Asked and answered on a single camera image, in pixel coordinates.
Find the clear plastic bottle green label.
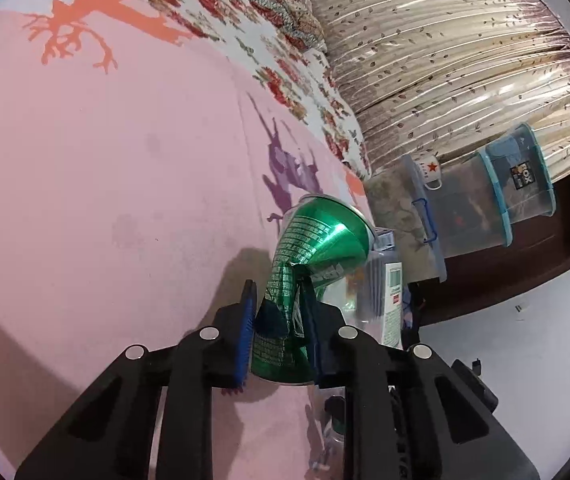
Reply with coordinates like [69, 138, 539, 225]
[310, 229, 403, 479]

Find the green aluminium can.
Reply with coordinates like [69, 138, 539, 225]
[251, 195, 375, 385]

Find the middle storage box teal lid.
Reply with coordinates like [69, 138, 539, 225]
[429, 154, 513, 258]

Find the storage box teal lid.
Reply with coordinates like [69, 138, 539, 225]
[484, 122, 556, 223]
[429, 154, 513, 258]

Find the top storage box teal lid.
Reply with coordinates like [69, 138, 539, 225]
[484, 122, 556, 223]

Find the white enamel mug red star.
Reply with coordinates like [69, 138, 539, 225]
[413, 153, 442, 191]

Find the pink printed bed sheet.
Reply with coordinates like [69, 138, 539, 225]
[0, 0, 364, 478]

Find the beige leaf pattern curtain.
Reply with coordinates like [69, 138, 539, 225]
[311, 0, 570, 179]

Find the floral white red blanket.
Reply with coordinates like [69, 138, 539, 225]
[144, 0, 372, 179]

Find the clear storage box blue handle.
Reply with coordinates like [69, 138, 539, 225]
[365, 152, 446, 283]

